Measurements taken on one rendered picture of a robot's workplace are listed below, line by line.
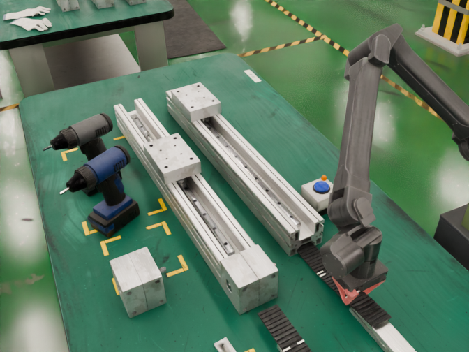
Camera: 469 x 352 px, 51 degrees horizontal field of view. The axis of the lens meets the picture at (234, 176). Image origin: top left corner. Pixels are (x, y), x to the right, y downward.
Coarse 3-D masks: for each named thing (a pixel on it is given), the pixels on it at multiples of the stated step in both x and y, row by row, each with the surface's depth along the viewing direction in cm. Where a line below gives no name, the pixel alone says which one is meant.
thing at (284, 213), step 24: (168, 96) 173; (216, 120) 159; (216, 144) 148; (240, 144) 148; (216, 168) 151; (240, 168) 138; (264, 168) 138; (240, 192) 139; (264, 192) 130; (288, 192) 130; (264, 216) 129; (288, 216) 127; (312, 216) 123; (288, 240) 120; (312, 240) 124
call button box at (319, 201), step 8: (304, 184) 136; (312, 184) 136; (304, 192) 135; (312, 192) 133; (320, 192) 133; (328, 192) 133; (312, 200) 133; (320, 200) 131; (328, 200) 132; (320, 208) 132
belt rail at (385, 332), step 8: (352, 312) 109; (360, 320) 107; (368, 328) 106; (376, 328) 103; (384, 328) 103; (392, 328) 103; (376, 336) 104; (384, 336) 102; (392, 336) 102; (400, 336) 102; (384, 344) 102; (392, 344) 100; (400, 344) 100; (408, 344) 100
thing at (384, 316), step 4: (384, 312) 105; (376, 316) 104; (380, 316) 104; (384, 316) 104; (388, 316) 104; (368, 320) 103; (372, 320) 103; (376, 320) 104; (380, 320) 103; (384, 320) 103; (372, 324) 102; (376, 324) 103
